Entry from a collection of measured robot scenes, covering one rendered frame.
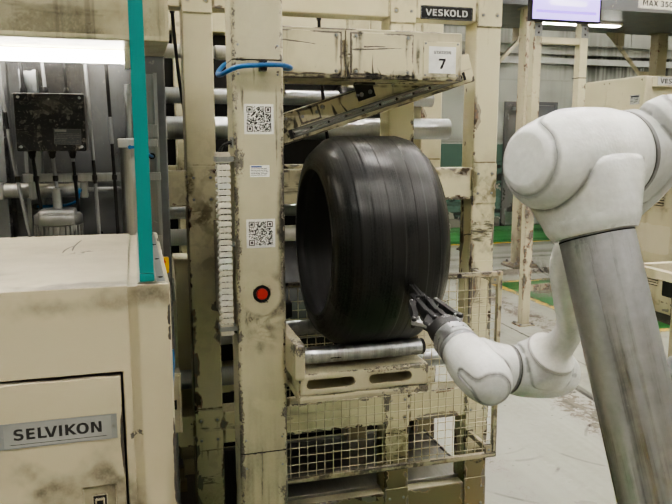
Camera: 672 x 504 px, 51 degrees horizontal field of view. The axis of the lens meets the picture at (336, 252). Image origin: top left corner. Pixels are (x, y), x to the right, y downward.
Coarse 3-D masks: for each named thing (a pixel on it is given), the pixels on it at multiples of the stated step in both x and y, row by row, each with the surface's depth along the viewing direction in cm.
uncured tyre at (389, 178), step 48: (336, 144) 182; (384, 144) 183; (336, 192) 172; (384, 192) 171; (432, 192) 175; (336, 240) 172; (384, 240) 169; (432, 240) 172; (336, 288) 174; (384, 288) 171; (432, 288) 176; (336, 336) 186; (384, 336) 185
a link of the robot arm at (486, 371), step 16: (464, 336) 144; (448, 352) 143; (464, 352) 139; (480, 352) 137; (496, 352) 138; (512, 352) 141; (448, 368) 142; (464, 368) 137; (480, 368) 134; (496, 368) 134; (512, 368) 139; (464, 384) 136; (480, 384) 133; (496, 384) 133; (512, 384) 136; (480, 400) 135; (496, 400) 135
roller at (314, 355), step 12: (312, 348) 182; (324, 348) 183; (336, 348) 184; (348, 348) 184; (360, 348) 185; (372, 348) 186; (384, 348) 187; (396, 348) 188; (408, 348) 189; (420, 348) 190; (312, 360) 182; (324, 360) 183; (336, 360) 184; (348, 360) 185
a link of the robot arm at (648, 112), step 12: (660, 96) 100; (648, 108) 100; (660, 108) 98; (648, 120) 98; (660, 120) 98; (660, 132) 97; (660, 144) 96; (660, 156) 96; (660, 168) 97; (660, 180) 99; (648, 192) 100; (660, 192) 104; (648, 204) 106
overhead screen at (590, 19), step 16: (528, 0) 514; (544, 0) 513; (560, 0) 517; (576, 0) 520; (592, 0) 524; (528, 16) 515; (544, 16) 515; (560, 16) 519; (576, 16) 522; (592, 16) 526
